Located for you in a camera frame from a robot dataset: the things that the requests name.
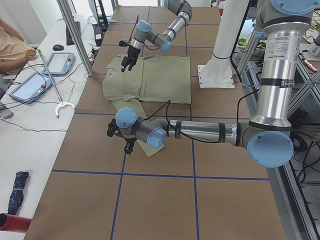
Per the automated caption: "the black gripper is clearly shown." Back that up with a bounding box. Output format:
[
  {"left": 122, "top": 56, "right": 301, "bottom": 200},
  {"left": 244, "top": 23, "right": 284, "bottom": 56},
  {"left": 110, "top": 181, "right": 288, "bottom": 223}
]
[
  {"left": 118, "top": 40, "right": 142, "bottom": 73},
  {"left": 106, "top": 118, "right": 137, "bottom": 155}
]

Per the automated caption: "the olive green t-shirt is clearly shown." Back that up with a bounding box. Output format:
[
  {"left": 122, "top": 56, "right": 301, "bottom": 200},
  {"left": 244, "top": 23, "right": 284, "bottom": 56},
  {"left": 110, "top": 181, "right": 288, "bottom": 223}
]
[{"left": 101, "top": 53, "right": 192, "bottom": 159}]

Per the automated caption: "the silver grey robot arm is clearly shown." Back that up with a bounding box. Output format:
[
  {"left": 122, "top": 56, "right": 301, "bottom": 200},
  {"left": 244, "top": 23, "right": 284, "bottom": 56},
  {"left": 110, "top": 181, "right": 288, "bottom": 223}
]
[
  {"left": 106, "top": 0, "right": 319, "bottom": 168},
  {"left": 119, "top": 0, "right": 192, "bottom": 72}
]

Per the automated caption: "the black keyboard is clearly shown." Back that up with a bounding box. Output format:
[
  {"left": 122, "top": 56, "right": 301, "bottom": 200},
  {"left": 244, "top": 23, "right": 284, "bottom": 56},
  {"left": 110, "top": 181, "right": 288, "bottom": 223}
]
[{"left": 65, "top": 20, "right": 82, "bottom": 46}]

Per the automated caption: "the far blue teach pendant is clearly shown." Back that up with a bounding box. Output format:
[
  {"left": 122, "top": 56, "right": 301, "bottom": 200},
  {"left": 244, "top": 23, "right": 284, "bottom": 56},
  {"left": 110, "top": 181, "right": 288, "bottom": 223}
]
[{"left": 46, "top": 52, "right": 75, "bottom": 76}]

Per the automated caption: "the blue teach pendant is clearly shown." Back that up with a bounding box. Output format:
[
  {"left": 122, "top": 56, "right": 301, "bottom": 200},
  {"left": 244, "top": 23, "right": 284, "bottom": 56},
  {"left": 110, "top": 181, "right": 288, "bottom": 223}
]
[
  {"left": 46, "top": 52, "right": 75, "bottom": 76},
  {"left": 9, "top": 73, "right": 52, "bottom": 103}
]

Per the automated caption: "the black computer mouse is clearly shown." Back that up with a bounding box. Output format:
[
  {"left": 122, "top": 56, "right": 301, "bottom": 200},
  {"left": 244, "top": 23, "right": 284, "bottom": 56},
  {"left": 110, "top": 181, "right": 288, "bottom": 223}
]
[{"left": 52, "top": 44, "right": 64, "bottom": 51}]

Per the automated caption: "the reacher grabber stick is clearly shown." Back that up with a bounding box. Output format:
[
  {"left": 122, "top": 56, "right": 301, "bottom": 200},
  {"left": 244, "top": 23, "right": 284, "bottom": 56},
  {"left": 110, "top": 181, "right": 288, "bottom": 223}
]
[{"left": 37, "top": 48, "right": 75, "bottom": 119}]

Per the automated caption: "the near blue teach pendant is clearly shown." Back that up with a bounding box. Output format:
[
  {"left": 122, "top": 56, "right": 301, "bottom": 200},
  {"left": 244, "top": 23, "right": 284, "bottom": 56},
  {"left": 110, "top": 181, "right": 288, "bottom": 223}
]
[{"left": 9, "top": 73, "right": 52, "bottom": 103}]

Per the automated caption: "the person in beige shirt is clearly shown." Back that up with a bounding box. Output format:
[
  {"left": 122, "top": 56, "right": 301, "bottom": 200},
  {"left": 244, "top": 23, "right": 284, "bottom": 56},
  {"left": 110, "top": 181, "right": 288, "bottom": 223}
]
[{"left": 0, "top": 18, "right": 37, "bottom": 75}]

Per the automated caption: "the folded dark blue umbrella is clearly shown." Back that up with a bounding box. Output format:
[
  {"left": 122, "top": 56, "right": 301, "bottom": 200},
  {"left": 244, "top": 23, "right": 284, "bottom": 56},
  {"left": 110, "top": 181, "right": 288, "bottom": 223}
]
[{"left": 7, "top": 171, "right": 30, "bottom": 215}]

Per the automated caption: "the red cylinder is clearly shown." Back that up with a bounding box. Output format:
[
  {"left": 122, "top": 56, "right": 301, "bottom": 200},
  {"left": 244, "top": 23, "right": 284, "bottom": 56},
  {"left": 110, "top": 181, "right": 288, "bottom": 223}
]
[{"left": 0, "top": 213, "right": 32, "bottom": 233}]

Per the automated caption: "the aluminium frame post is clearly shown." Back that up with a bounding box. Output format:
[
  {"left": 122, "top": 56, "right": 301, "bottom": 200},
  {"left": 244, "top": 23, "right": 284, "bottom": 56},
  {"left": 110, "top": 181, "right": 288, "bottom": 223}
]
[{"left": 57, "top": 0, "right": 93, "bottom": 77}]

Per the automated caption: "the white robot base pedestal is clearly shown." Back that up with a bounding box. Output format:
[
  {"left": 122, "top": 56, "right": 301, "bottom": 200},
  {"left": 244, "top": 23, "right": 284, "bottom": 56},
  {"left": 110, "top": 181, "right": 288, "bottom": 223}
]
[{"left": 197, "top": 0, "right": 250, "bottom": 89}]

